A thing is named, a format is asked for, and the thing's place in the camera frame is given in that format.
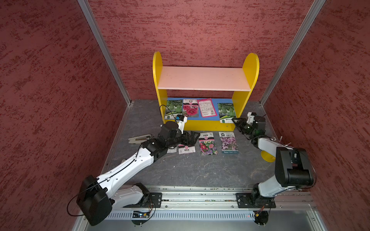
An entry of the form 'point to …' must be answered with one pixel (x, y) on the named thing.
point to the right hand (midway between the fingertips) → (231, 120)
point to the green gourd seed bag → (172, 150)
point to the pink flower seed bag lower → (190, 108)
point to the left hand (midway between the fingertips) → (192, 136)
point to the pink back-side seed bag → (207, 108)
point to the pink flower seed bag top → (207, 144)
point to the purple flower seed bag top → (228, 143)
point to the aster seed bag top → (185, 149)
